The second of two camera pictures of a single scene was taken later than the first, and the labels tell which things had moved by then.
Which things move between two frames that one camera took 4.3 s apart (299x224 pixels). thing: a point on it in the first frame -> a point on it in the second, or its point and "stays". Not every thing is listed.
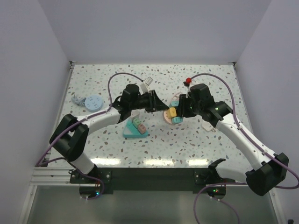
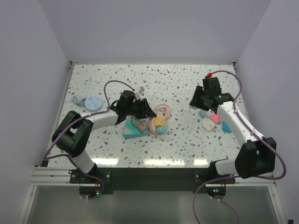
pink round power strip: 166,119 -> 158,125
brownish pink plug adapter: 141,128 stays
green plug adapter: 174,103 -> 161,129
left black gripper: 154,104 -> 145,111
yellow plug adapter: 171,112 -> 160,121
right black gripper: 182,111 -> 198,92
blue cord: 78,101 stays
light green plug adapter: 136,122 stays
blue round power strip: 93,103 stays
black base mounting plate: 147,179 stays
